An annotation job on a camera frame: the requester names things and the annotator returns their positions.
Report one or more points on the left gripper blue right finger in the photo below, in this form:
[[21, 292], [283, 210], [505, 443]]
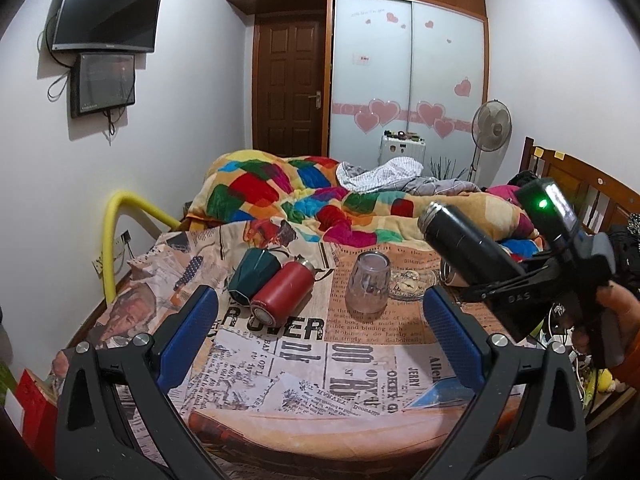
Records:
[[525, 420]]

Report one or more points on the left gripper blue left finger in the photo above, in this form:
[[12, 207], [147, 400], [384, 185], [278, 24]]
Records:
[[93, 438]]

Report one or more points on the black thermos bottle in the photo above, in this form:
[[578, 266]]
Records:
[[465, 247]]

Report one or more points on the clear plastic cup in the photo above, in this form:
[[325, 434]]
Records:
[[368, 285]]

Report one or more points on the dark green faceted cup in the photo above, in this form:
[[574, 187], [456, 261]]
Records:
[[256, 268]]

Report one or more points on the person's right hand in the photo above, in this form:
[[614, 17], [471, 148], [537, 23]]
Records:
[[620, 321]]

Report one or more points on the red paper bag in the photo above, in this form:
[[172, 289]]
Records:
[[33, 410]]

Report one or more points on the wooden bed headboard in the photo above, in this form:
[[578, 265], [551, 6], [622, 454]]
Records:
[[599, 200]]

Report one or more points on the glass ashtray dish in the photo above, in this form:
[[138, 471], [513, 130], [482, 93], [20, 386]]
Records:
[[410, 285]]

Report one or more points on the standing electric fan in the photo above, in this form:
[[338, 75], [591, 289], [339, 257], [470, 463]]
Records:
[[491, 129]]

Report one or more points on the grey white crumpled clothes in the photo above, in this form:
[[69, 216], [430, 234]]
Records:
[[401, 174]]

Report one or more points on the newspaper print tablecloth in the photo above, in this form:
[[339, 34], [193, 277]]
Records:
[[330, 393]]

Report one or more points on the white oil heater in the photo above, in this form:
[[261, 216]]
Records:
[[401, 144]]

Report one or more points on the red thermos bottle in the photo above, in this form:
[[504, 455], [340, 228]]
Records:
[[286, 290]]

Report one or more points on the colourful patchwork blanket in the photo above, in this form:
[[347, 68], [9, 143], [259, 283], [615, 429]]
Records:
[[263, 190]]

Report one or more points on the frosted sliding wardrobe with hearts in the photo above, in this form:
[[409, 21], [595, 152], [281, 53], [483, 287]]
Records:
[[410, 66]]

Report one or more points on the brown wooden door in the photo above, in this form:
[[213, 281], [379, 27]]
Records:
[[287, 83]]

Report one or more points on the yellow padded rail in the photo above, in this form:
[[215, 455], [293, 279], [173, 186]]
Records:
[[127, 212]]

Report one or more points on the small black wall monitor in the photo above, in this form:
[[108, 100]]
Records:
[[102, 81]]

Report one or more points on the wall mounted black television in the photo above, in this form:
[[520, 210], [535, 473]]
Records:
[[106, 25]]

